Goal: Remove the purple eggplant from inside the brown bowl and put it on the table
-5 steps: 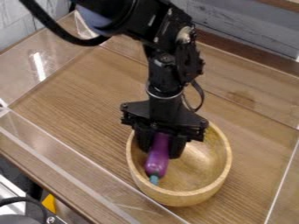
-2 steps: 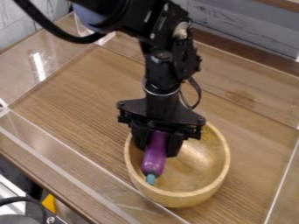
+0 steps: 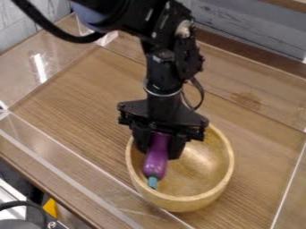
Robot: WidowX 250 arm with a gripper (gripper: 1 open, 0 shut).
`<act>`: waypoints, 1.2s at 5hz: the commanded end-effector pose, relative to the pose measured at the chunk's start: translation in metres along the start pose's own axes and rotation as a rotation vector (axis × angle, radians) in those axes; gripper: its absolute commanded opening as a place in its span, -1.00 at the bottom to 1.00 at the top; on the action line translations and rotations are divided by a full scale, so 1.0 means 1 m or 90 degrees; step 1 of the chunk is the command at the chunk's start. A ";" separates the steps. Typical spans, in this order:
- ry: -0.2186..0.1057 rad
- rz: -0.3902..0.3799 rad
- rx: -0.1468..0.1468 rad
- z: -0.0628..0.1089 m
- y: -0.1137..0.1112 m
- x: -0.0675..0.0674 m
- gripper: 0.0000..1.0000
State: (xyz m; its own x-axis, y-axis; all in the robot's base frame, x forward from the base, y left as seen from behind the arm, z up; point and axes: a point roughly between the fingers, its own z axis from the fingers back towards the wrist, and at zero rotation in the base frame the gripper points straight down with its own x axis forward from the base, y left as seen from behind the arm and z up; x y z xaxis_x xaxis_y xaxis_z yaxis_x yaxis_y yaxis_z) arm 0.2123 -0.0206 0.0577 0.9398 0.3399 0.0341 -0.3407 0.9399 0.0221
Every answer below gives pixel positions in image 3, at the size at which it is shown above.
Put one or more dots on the purple toy eggplant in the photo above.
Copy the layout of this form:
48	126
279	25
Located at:
155	163

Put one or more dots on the yellow black device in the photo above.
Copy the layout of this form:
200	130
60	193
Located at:
34	217

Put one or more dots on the clear acrylic corner bracket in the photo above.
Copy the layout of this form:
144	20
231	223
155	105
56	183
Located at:
103	39

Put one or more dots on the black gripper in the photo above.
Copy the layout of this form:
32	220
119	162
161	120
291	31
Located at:
161	113

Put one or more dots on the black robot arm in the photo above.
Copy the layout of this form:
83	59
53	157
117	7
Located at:
163	25

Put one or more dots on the brown wooden bowl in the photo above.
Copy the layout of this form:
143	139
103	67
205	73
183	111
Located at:
196	177

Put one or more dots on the clear acrylic tray wall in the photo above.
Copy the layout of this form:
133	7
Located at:
100	200

